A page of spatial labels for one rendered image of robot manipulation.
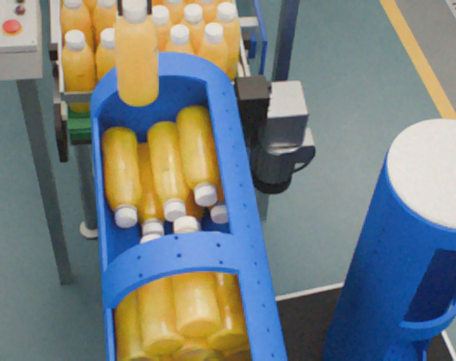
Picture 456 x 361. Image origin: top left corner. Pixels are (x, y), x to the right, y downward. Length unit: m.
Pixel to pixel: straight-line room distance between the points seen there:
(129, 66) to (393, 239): 0.68
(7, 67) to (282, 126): 0.64
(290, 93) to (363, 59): 1.39
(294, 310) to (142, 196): 1.00
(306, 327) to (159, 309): 1.18
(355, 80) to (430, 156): 1.60
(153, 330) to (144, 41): 0.46
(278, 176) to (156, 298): 0.90
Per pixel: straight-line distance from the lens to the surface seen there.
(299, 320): 2.49
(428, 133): 1.78
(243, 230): 1.37
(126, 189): 1.55
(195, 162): 1.53
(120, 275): 1.34
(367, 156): 3.08
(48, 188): 2.30
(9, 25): 1.83
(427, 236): 1.69
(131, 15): 1.34
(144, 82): 1.43
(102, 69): 1.83
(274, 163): 2.14
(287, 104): 2.01
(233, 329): 1.35
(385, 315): 1.97
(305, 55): 3.38
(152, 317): 1.35
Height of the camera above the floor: 2.34
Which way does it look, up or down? 55 degrees down
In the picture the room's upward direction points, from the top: 8 degrees clockwise
